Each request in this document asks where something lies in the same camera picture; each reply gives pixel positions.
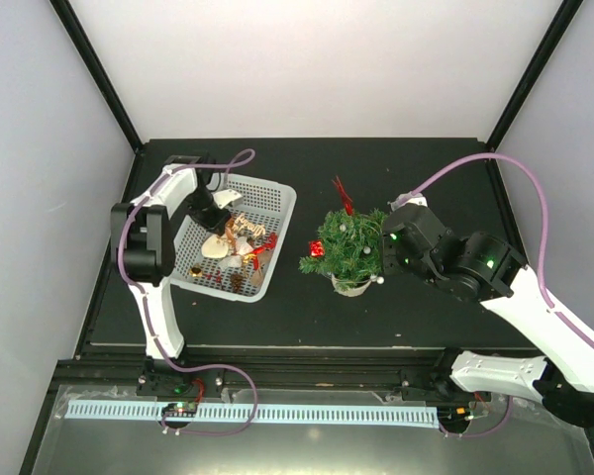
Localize small green christmas tree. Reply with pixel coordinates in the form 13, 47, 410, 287
299, 209, 387, 282

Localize white slotted cable duct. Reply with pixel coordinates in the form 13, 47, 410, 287
63, 400, 440, 428

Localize white perforated plastic basket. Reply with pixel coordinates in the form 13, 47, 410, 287
171, 172, 297, 304

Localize white mesh bow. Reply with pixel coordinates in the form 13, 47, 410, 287
219, 237, 253, 270

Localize brown pine cone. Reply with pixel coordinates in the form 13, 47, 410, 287
229, 272, 246, 294

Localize gold merry christmas sign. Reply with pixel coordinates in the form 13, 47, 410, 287
232, 213, 266, 239

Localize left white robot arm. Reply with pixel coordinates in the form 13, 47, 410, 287
110, 153, 231, 395

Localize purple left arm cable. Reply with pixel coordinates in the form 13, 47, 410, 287
117, 147, 259, 437

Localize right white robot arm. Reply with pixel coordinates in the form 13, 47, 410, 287
381, 201, 594, 428

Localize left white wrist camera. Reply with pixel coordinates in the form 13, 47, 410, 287
213, 189, 244, 209

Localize cream heart ornament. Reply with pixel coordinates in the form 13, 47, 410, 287
201, 235, 231, 259

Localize white bead light string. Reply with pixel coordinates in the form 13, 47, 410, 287
316, 217, 388, 288

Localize white tree pot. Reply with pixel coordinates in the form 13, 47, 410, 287
331, 275, 371, 297

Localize red gift box ornament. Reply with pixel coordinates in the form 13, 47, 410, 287
309, 240, 325, 257

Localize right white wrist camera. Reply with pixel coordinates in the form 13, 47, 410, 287
389, 193, 428, 211

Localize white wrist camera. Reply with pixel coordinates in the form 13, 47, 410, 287
213, 189, 244, 209
389, 193, 428, 211

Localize red berry sprig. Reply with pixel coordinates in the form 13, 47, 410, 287
205, 269, 223, 288

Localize gold bell ornament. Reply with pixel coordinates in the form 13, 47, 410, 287
189, 265, 205, 279

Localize burlap bow ornament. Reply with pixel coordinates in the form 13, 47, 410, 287
248, 250, 273, 288

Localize brown ribbon bow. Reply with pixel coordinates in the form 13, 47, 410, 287
225, 218, 239, 254

